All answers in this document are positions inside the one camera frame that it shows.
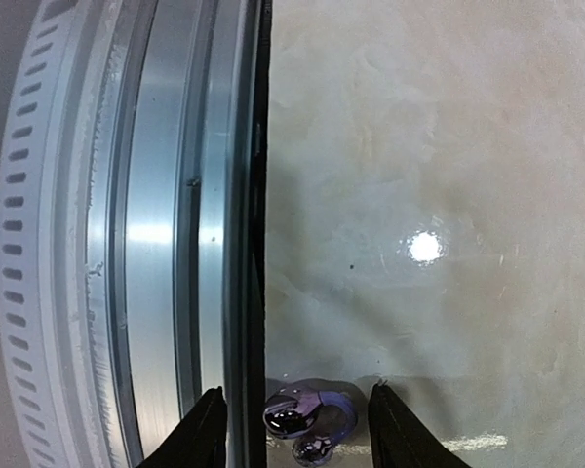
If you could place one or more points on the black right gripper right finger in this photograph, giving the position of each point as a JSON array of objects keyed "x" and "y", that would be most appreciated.
[{"x": 399, "y": 439}]

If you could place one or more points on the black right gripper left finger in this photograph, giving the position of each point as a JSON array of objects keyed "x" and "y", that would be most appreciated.
[{"x": 199, "y": 439}]

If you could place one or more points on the aluminium front rail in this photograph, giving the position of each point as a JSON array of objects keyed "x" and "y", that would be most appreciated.
[{"x": 175, "y": 224}]

